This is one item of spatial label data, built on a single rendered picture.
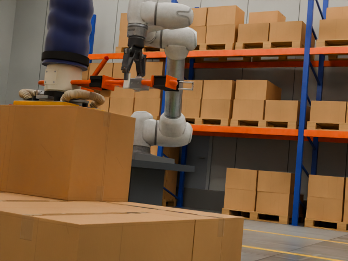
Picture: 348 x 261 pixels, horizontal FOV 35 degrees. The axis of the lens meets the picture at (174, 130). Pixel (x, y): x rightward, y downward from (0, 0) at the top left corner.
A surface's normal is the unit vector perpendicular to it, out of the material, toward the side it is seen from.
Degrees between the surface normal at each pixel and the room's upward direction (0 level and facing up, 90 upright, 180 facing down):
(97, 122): 90
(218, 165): 90
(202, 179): 90
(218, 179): 90
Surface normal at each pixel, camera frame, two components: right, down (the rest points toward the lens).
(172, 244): 0.84, 0.04
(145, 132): 0.06, -0.12
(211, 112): -0.49, -0.11
